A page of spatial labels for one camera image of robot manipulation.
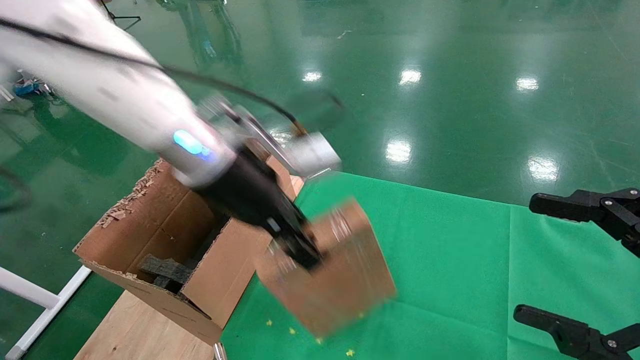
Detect black foam block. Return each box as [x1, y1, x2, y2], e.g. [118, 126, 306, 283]
[137, 253, 197, 294]

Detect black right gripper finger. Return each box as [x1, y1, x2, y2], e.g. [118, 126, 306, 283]
[513, 304, 640, 360]
[529, 188, 640, 258]

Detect white metal frame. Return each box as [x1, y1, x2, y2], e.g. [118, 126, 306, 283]
[0, 265, 94, 360]

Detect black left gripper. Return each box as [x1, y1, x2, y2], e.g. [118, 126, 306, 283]
[192, 147, 325, 271]

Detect large open brown carton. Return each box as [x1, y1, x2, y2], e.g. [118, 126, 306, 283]
[73, 142, 306, 347]

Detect green table cloth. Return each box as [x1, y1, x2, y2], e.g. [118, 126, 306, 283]
[220, 170, 640, 360]

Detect small brown cardboard box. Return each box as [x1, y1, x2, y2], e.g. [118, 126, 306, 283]
[255, 197, 399, 339]

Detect black tripod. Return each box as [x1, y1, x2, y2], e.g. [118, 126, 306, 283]
[100, 0, 142, 31]

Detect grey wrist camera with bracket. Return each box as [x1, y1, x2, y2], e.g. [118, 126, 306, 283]
[200, 95, 344, 180]

